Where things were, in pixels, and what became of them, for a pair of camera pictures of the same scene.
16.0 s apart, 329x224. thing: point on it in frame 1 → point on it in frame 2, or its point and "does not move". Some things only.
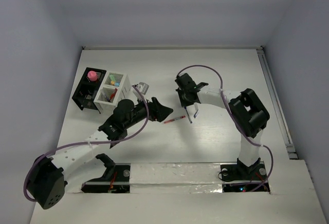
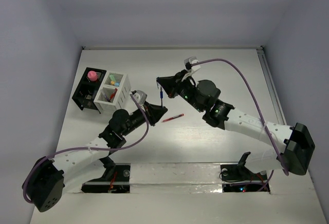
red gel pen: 113,94 does not move
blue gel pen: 188,114 → 161,96
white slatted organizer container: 116,88 does not move
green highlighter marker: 112,77 does not move
